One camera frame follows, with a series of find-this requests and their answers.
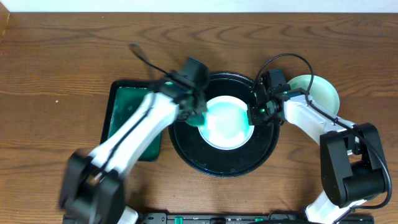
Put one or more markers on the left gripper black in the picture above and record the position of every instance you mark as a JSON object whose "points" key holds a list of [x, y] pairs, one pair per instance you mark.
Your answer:
{"points": [[193, 111]]}

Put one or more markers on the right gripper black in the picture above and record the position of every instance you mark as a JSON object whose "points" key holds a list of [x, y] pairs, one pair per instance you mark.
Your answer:
{"points": [[254, 119]]}

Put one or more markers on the green scrub sponge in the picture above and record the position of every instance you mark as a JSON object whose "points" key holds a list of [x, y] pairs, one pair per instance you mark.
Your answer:
{"points": [[196, 119]]}

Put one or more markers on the white plate back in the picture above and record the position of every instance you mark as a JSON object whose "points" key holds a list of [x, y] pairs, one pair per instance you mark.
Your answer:
{"points": [[226, 124]]}

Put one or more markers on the white plate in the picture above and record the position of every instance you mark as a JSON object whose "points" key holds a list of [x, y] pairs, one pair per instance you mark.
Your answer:
{"points": [[226, 124], [321, 90]]}

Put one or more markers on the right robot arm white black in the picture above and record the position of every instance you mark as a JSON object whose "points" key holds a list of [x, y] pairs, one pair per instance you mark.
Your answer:
{"points": [[354, 172]]}

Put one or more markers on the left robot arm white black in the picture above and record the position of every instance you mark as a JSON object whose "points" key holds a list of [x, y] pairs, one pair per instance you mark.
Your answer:
{"points": [[93, 186]]}

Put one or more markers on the black rectangular soapy water tray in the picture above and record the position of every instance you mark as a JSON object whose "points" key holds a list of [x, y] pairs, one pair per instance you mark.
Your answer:
{"points": [[125, 96]]}

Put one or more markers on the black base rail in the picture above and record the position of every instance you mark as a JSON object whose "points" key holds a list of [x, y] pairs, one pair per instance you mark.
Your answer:
{"points": [[162, 218]]}

